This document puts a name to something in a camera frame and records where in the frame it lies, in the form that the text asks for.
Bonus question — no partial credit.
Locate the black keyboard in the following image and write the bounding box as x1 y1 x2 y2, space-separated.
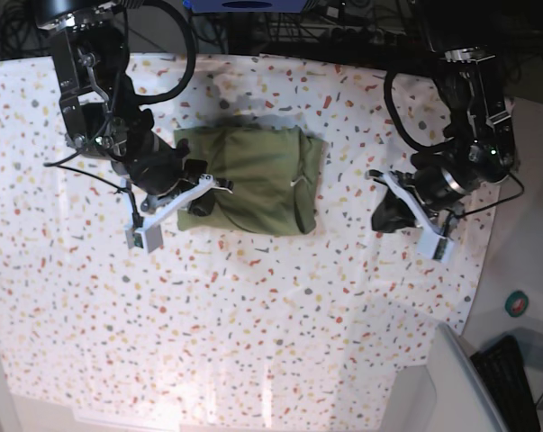
470 335 541 432

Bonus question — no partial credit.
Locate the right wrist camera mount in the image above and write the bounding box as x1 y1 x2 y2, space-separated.
122 174 233 254

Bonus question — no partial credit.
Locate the green t-shirt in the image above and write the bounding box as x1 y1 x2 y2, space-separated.
174 126 326 237

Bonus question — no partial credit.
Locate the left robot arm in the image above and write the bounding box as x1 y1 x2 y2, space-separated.
371 1 518 235

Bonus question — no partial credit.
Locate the white monitor edge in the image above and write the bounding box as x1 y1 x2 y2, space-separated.
426 324 508 432

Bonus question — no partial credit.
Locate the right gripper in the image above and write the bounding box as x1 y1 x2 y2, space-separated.
117 138 215 217

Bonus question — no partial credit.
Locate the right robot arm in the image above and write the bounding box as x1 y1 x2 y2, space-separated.
33 1 207 199

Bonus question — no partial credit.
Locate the terrazzo patterned tablecloth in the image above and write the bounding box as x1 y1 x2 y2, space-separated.
0 55 499 430

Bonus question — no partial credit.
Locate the green tape roll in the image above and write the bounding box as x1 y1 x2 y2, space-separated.
504 291 529 318

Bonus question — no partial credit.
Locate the blue box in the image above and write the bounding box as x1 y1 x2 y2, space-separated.
183 0 318 14

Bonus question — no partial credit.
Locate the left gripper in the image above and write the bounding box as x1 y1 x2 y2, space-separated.
371 164 474 233

